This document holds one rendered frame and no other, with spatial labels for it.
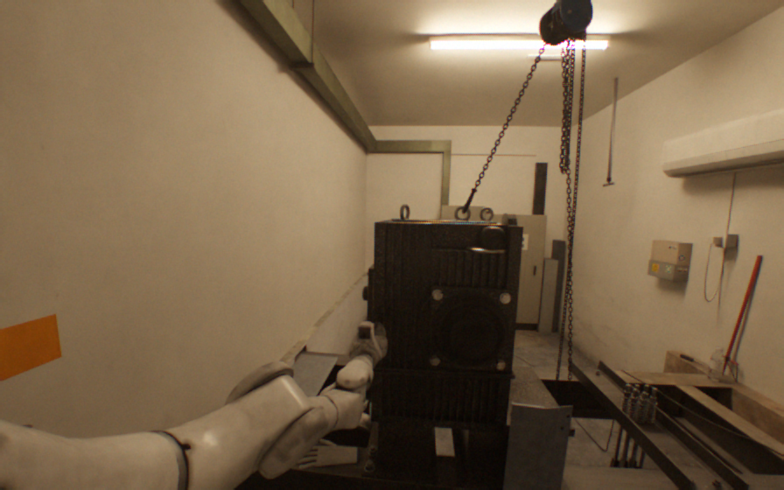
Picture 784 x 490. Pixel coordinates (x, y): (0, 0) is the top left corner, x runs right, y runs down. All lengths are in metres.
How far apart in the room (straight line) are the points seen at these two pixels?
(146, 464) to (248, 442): 0.09
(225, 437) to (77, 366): 0.78
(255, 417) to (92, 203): 0.81
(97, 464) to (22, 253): 0.69
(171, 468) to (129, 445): 0.03
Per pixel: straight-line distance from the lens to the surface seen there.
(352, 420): 0.64
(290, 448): 0.36
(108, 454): 0.28
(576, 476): 1.55
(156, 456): 0.30
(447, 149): 4.29
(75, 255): 1.03
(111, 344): 1.13
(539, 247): 4.38
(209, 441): 0.34
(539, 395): 1.47
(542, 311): 4.60
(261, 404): 0.37
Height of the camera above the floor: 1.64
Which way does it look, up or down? 6 degrees down
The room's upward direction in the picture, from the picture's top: 1 degrees clockwise
